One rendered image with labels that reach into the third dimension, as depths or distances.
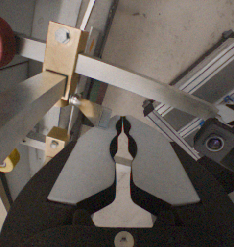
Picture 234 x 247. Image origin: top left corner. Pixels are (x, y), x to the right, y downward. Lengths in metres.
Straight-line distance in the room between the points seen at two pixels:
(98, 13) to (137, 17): 0.72
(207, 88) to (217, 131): 0.90
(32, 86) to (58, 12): 0.36
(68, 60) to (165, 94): 0.17
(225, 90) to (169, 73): 0.42
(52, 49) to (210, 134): 0.25
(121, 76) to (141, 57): 0.87
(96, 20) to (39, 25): 0.21
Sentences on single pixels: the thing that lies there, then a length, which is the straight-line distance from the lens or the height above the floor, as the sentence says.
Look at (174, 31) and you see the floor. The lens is 1.15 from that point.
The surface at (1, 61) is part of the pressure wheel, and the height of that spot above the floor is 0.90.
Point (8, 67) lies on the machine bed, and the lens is 0.50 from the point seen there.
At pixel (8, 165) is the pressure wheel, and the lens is 0.40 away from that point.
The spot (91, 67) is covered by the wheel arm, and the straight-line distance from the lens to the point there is 0.24.
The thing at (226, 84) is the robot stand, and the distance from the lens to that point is 1.16.
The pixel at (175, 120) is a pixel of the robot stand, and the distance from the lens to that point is 1.10.
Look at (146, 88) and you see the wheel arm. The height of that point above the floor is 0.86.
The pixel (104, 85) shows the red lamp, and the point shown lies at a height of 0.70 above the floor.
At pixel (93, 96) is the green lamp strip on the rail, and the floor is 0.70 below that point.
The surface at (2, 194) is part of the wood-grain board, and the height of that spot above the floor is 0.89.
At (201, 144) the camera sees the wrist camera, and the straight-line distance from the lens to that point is 0.20.
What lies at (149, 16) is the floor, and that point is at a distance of 1.12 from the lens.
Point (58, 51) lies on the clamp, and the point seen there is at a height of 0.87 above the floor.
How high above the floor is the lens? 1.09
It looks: 58 degrees down
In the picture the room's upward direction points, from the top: 177 degrees counter-clockwise
